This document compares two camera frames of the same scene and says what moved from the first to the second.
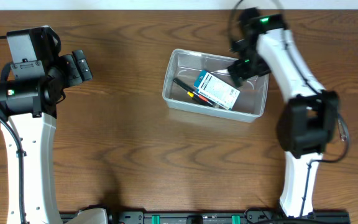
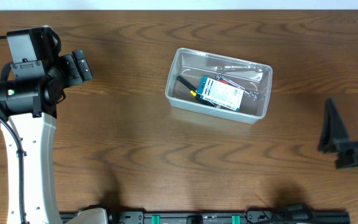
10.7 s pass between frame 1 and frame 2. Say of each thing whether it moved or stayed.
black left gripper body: stayed
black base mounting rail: stayed
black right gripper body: moved
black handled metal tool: moved
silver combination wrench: moved
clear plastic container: stayed
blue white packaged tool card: moved
